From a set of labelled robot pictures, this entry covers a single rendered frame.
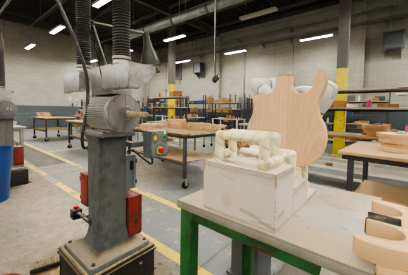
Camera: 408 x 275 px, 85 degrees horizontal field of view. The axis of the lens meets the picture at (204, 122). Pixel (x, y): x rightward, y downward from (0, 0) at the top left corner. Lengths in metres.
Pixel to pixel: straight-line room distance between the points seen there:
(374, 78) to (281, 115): 10.93
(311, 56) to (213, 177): 11.85
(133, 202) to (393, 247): 1.57
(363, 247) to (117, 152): 1.47
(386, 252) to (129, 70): 1.17
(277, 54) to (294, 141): 12.11
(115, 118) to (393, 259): 1.38
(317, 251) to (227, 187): 0.29
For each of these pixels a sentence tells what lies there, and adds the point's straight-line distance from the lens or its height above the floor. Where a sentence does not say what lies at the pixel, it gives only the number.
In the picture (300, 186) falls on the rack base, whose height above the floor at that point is 1.01.
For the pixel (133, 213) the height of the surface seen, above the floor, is 0.49.
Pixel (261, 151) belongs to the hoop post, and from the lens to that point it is 0.69.
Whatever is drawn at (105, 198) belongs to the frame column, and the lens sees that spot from 1.77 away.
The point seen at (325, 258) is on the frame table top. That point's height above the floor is 0.93.
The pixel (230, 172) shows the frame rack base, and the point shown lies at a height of 1.08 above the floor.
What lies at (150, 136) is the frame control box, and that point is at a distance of 1.66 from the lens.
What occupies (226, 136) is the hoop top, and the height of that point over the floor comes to 1.19.
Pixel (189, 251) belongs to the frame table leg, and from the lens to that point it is 0.99.
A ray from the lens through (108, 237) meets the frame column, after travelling 1.89.
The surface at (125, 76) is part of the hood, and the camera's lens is 1.26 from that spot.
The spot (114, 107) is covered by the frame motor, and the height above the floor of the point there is 1.29.
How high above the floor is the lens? 1.28
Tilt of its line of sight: 3 degrees down
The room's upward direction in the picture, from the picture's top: 1 degrees clockwise
